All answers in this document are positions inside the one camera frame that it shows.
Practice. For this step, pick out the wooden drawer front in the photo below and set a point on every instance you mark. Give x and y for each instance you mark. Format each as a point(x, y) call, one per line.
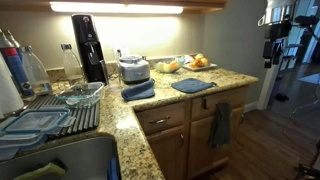
point(161, 118)
point(230, 100)

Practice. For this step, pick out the dark shoes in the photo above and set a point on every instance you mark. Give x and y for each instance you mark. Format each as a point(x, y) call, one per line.
point(282, 97)

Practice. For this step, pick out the white rectangular plate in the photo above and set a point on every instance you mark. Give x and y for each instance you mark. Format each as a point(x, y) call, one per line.
point(200, 67)

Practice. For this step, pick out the golden bread roll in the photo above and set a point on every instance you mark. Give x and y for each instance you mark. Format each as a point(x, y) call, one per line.
point(199, 56)
point(204, 62)
point(194, 64)

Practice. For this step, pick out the folded blue towel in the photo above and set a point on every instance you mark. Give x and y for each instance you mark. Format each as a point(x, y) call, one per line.
point(138, 91)

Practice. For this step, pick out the gray capped bottle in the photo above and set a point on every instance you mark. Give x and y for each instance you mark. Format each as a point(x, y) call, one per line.
point(14, 41)

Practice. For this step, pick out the blue rimmed container lid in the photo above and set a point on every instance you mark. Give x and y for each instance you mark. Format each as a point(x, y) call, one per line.
point(36, 120)
point(7, 153)
point(20, 140)

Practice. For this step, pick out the under-cabinet light strip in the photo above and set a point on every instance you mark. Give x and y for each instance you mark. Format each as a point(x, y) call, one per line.
point(116, 7)

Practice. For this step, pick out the orange fruit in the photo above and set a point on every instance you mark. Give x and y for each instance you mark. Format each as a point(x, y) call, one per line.
point(174, 65)

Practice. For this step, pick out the tinted glass fruit bowl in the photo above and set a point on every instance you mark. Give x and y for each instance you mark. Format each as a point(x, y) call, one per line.
point(168, 66)

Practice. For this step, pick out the background shelf rack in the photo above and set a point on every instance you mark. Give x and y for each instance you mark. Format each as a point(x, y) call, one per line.
point(292, 56)

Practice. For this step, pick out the steel sink basin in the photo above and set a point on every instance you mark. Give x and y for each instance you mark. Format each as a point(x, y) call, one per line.
point(80, 158)

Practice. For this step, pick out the gray ribbed drying mat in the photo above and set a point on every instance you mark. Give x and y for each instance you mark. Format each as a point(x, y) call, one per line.
point(85, 116)

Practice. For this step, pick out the gray knit dish towel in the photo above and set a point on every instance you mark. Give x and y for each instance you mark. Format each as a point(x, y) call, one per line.
point(220, 125)

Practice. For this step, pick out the yellow green sponge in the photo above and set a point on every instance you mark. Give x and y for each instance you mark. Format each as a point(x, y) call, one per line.
point(41, 172)

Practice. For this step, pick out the silver toaster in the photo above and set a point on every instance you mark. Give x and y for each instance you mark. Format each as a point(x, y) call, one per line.
point(134, 69)

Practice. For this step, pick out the blue sink scrubber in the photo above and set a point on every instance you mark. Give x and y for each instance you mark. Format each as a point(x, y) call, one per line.
point(113, 170)

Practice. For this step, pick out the pale yellow fruit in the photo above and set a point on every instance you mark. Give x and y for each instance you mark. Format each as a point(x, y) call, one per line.
point(161, 66)

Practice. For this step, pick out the wooden cabinet door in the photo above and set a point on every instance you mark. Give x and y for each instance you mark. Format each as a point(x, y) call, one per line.
point(168, 153)
point(200, 146)

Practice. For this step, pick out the plastic water bottles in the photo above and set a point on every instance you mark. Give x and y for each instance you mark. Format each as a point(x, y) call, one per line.
point(16, 71)

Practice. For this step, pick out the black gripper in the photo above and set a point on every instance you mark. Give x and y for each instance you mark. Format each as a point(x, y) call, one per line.
point(278, 30)

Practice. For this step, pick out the glass baking dish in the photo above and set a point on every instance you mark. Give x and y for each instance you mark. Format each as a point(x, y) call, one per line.
point(81, 94)

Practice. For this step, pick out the blue terry cloth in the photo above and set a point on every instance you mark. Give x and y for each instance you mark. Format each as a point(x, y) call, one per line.
point(191, 85)

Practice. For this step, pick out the clear plastic soda bottle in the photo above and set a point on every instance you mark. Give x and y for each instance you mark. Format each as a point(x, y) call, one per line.
point(35, 71)
point(71, 65)

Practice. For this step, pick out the black soda maker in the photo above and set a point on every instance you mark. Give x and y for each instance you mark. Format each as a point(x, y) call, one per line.
point(88, 46)

